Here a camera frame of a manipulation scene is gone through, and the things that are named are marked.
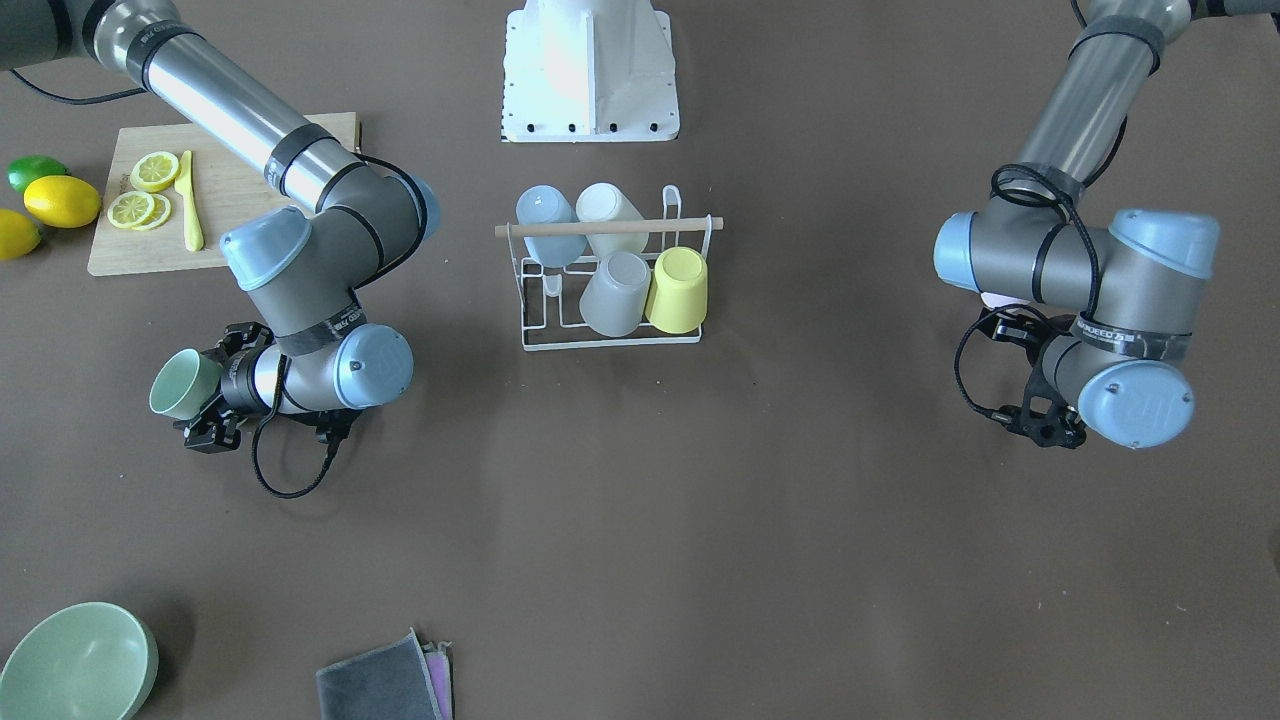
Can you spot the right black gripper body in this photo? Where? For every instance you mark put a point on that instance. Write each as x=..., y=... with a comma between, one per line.
x=236, y=380

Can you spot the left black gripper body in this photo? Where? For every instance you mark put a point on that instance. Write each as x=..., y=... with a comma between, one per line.
x=1012, y=328

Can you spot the green cup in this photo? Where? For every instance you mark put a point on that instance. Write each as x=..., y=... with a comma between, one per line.
x=184, y=385

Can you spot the pink cup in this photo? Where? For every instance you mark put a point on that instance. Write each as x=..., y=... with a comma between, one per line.
x=994, y=300

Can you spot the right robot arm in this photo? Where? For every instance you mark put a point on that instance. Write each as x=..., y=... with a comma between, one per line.
x=315, y=355

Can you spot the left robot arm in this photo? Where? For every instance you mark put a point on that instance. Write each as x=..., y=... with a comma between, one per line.
x=1104, y=314

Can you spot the yellow cup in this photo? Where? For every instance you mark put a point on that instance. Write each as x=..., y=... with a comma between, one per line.
x=678, y=297

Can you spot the light blue cup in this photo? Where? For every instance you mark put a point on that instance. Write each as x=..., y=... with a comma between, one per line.
x=544, y=204

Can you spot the grey cup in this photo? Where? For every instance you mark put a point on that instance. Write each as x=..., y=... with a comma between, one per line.
x=613, y=303

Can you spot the cream white cup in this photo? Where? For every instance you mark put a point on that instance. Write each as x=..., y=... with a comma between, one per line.
x=604, y=202

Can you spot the yellow plastic knife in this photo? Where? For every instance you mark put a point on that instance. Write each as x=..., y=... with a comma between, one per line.
x=193, y=232

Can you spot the lemon slice lower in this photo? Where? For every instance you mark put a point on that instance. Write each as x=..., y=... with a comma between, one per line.
x=131, y=209

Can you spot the green bowl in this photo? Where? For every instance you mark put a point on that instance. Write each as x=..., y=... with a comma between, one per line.
x=94, y=660

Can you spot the yellow lemon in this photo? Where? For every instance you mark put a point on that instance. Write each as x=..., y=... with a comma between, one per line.
x=19, y=235
x=62, y=201

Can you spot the grey cloth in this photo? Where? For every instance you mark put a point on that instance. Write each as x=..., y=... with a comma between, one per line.
x=390, y=682

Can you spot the pink cloth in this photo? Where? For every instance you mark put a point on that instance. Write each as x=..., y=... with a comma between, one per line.
x=437, y=656

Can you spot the green lime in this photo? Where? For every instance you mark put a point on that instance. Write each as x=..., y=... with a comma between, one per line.
x=27, y=169

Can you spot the white wire cup rack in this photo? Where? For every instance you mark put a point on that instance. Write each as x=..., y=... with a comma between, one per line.
x=548, y=298

